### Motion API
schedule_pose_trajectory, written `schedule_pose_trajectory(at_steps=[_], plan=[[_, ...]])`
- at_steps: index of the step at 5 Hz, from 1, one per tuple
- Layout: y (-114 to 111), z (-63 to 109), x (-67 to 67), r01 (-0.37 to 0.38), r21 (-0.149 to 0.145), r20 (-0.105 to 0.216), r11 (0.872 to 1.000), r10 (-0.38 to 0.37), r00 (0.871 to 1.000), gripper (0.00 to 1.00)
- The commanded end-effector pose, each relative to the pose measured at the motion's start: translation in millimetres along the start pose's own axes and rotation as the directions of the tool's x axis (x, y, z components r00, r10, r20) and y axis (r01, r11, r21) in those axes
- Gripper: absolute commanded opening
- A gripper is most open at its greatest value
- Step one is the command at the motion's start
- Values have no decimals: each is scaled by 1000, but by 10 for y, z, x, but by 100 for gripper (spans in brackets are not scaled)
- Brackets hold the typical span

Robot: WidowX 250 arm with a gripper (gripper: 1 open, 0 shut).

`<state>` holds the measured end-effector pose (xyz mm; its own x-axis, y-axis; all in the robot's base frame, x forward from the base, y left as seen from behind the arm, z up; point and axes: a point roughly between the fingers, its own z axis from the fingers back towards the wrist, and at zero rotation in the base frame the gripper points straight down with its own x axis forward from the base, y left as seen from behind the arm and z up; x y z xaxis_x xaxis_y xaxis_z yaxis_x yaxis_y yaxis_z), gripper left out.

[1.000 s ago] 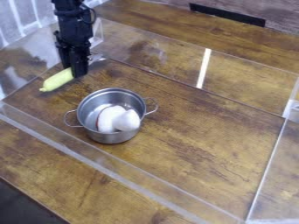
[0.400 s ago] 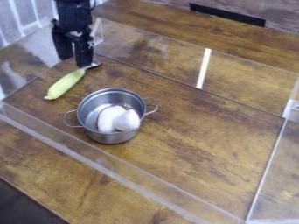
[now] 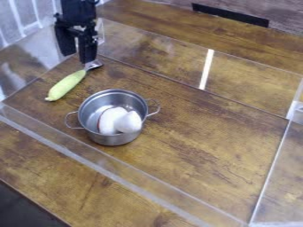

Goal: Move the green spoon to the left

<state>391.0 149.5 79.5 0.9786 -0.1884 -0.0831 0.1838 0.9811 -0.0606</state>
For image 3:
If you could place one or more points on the white mushroom toy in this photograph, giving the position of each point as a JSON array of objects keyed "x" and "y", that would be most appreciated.
[{"x": 116, "y": 120}]

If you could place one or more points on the black strip on wall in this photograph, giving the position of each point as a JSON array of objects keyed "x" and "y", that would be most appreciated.
[{"x": 231, "y": 15}]

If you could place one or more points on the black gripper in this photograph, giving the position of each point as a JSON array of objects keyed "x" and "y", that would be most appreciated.
[{"x": 77, "y": 13}]

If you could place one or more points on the green handled metal spoon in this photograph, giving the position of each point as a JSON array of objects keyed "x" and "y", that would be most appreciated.
[{"x": 69, "y": 81}]

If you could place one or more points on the clear acrylic triangle stand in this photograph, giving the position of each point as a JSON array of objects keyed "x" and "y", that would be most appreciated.
[{"x": 100, "y": 31}]

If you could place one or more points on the small steel pot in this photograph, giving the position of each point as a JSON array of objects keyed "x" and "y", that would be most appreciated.
[{"x": 104, "y": 100}]

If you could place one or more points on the clear acrylic enclosure wall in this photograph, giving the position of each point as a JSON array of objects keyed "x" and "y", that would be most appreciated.
[{"x": 152, "y": 188}]

